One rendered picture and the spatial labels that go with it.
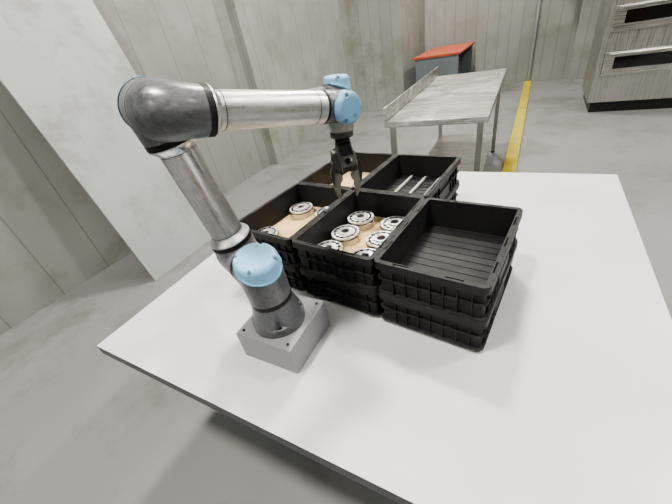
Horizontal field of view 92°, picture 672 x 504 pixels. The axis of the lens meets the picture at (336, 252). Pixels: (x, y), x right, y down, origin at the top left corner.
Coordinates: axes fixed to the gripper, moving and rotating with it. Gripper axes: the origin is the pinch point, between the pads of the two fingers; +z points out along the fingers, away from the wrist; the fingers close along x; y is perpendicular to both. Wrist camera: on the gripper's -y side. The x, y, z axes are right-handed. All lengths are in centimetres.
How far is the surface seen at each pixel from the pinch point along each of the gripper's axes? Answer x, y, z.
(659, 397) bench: -49, -72, 26
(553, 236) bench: -73, -12, 25
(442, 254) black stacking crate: -23.7, -22.1, 15.5
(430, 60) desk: -261, 506, 10
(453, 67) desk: -291, 483, 23
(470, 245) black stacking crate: -33.5, -21.2, 14.9
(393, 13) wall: -212, 555, -63
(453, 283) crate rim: -14.3, -45.3, 6.4
